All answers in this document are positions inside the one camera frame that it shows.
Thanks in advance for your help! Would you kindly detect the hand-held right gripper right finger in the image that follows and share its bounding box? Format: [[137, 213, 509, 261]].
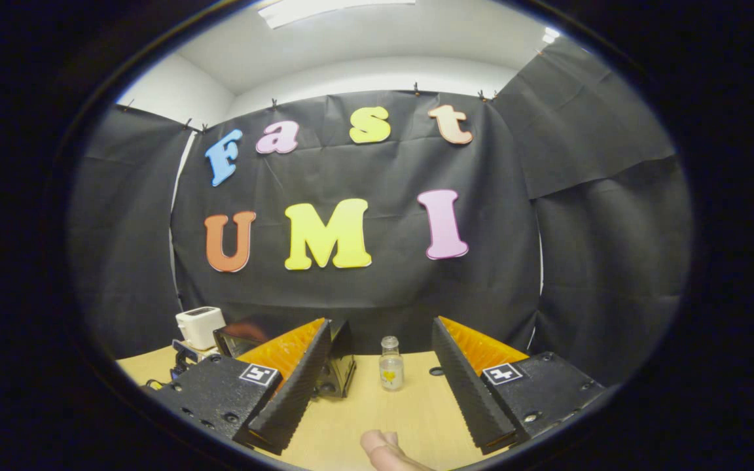
[[431, 316, 607, 455]]

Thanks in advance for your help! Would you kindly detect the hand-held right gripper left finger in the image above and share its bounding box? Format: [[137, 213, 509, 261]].
[[143, 318, 333, 455]]

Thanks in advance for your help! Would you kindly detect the black electric oven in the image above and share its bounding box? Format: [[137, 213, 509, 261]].
[[213, 319, 357, 398]]

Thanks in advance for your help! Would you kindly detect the white toaster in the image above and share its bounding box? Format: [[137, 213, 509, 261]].
[[175, 306, 226, 351]]

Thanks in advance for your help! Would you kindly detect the clear glass bottle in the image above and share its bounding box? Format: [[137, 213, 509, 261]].
[[379, 336, 405, 392]]

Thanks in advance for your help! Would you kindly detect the black backdrop cloth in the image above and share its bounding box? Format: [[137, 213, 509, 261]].
[[66, 36, 695, 387]]

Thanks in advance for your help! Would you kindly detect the row of black cloth clips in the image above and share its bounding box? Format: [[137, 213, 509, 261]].
[[120, 81, 499, 133]]

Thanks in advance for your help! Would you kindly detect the large ceiling light panel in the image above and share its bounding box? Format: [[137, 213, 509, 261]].
[[258, 0, 417, 30]]

